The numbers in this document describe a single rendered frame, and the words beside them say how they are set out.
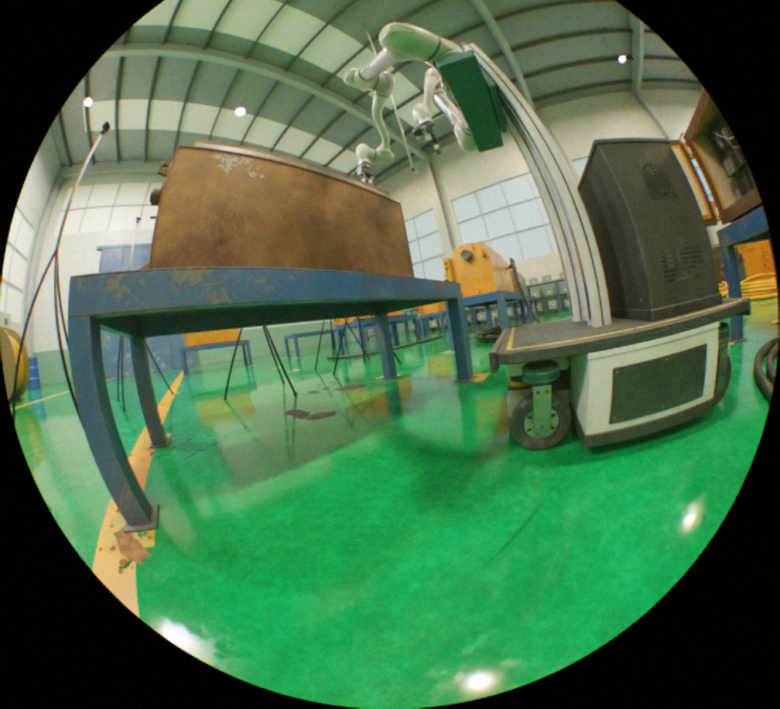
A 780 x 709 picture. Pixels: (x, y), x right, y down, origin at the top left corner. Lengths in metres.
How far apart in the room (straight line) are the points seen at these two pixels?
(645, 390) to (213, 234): 1.32
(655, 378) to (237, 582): 0.94
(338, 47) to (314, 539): 9.42
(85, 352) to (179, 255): 0.44
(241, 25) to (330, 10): 2.53
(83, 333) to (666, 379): 1.33
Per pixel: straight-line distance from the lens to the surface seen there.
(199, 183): 1.03
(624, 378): 0.62
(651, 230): 0.77
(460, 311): 1.49
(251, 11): 8.93
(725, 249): 1.91
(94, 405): 0.71
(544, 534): 0.52
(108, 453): 0.73
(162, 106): 11.11
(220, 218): 0.95
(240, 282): 0.66
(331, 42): 9.06
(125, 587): 0.69
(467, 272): 3.18
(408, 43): 1.14
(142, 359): 1.35
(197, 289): 0.65
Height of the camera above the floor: 0.42
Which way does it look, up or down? 2 degrees up
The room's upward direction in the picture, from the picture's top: 9 degrees counter-clockwise
